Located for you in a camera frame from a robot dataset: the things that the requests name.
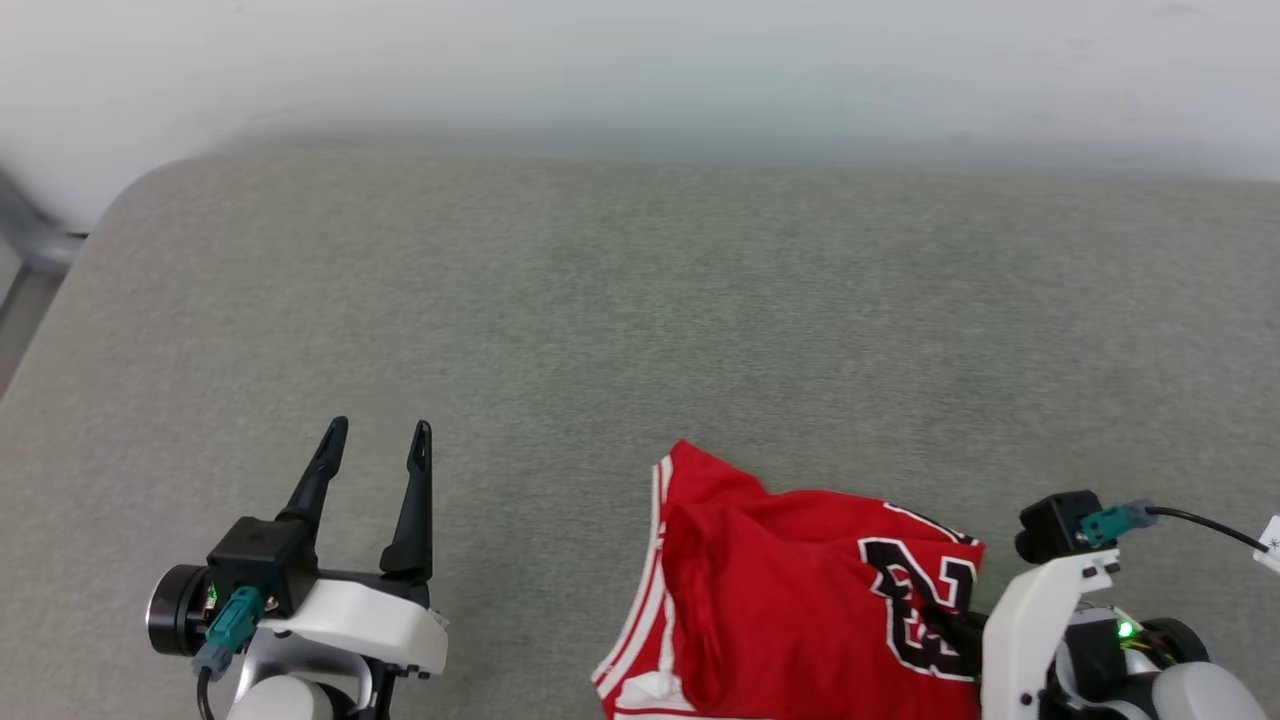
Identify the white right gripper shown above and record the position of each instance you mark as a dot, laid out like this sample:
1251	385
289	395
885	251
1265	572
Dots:
1030	640

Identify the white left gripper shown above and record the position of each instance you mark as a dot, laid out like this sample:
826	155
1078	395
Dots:
360	625

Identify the red white basketball jersey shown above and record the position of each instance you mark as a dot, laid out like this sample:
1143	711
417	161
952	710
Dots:
760	600

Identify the grey fabric sofa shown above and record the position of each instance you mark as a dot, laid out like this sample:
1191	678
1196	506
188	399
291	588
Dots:
600	350

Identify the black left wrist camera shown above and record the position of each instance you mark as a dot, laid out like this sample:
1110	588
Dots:
265	555

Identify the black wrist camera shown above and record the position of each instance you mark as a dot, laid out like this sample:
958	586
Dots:
265	555
1055	525

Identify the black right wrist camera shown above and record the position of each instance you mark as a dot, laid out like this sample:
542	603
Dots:
1055	525

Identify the grey metal tube frame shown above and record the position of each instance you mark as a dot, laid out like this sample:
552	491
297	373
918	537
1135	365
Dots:
40	250

